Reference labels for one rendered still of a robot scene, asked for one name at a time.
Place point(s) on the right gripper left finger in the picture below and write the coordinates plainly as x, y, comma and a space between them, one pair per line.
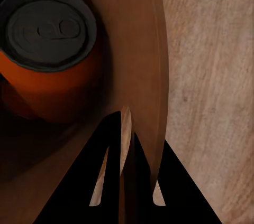
69, 204

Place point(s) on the trash can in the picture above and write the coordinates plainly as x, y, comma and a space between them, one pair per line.
35, 156

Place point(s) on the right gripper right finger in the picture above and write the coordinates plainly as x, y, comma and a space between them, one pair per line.
185, 203

